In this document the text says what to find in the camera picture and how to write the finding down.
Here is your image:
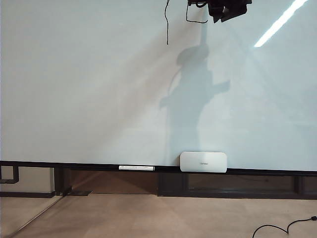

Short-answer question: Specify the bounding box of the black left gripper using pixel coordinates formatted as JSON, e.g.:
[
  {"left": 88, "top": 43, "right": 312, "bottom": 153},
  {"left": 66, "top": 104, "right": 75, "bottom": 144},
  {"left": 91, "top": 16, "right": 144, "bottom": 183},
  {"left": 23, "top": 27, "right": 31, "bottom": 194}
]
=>
[{"left": 207, "top": 0, "right": 253, "bottom": 24}]

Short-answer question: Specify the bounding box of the white glass whiteboard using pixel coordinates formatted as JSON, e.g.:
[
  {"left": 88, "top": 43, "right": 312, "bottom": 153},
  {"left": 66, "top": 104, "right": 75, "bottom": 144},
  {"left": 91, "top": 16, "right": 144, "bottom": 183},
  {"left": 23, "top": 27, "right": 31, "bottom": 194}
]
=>
[{"left": 0, "top": 0, "right": 317, "bottom": 172}]

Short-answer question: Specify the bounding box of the white rectangular whiteboard eraser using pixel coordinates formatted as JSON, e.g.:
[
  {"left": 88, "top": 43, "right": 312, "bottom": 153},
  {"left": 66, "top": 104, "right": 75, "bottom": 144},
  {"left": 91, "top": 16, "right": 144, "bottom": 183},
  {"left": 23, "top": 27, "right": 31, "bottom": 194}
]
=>
[{"left": 179, "top": 151, "right": 228, "bottom": 174}]

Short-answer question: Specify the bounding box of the white marker pen black cap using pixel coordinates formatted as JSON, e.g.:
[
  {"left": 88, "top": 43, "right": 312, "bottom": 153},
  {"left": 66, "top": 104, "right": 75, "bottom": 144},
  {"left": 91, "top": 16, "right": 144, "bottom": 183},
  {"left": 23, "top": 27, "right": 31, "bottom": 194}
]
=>
[{"left": 118, "top": 165, "right": 156, "bottom": 172}]

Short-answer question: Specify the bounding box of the black whiteboard marker tray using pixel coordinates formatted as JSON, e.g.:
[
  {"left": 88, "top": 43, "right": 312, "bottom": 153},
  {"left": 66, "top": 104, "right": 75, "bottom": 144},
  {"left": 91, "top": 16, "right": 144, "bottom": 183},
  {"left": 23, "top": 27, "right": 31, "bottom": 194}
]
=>
[{"left": 61, "top": 163, "right": 273, "bottom": 175}]

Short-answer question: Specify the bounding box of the black metal whiteboard stand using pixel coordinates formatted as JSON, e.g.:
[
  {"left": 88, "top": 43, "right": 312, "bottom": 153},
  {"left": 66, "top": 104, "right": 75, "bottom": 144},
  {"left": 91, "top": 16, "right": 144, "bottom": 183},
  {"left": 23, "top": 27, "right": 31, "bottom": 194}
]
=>
[{"left": 53, "top": 167, "right": 93, "bottom": 197}]

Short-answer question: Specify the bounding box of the dark wooden low cabinet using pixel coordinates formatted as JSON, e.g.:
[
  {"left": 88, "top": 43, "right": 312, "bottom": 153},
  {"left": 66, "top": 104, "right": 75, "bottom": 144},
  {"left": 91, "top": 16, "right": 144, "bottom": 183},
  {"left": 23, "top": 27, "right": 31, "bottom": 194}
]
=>
[{"left": 157, "top": 171, "right": 317, "bottom": 200}]

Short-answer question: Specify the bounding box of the black skirting board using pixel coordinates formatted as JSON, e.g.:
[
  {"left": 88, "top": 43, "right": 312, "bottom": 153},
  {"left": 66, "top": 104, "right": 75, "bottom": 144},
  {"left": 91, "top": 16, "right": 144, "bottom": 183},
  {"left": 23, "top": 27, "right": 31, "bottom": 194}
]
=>
[{"left": 0, "top": 191, "right": 55, "bottom": 199}]

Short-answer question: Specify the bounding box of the glass panel metal edge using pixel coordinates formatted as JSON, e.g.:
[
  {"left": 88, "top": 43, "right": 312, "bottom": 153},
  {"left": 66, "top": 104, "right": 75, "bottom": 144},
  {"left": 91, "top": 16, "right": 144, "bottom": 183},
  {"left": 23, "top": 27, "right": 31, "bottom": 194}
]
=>
[{"left": 11, "top": 195, "right": 64, "bottom": 238}]

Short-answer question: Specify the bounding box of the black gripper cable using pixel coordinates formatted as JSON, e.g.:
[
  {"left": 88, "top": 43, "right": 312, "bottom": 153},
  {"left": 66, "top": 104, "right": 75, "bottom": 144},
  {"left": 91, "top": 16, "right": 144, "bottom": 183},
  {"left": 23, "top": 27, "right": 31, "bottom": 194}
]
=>
[{"left": 187, "top": 0, "right": 208, "bottom": 8}]

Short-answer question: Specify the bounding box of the black floor power cable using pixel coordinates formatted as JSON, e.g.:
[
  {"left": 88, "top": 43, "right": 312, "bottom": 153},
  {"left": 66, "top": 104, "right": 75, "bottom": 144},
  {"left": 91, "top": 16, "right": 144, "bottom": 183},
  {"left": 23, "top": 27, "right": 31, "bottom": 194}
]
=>
[{"left": 252, "top": 215, "right": 317, "bottom": 238}]

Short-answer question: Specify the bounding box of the black wall pipe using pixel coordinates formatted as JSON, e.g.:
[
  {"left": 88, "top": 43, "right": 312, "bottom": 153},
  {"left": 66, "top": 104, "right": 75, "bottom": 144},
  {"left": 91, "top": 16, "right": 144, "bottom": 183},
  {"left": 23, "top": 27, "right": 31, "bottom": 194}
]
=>
[{"left": 0, "top": 165, "right": 20, "bottom": 184}]

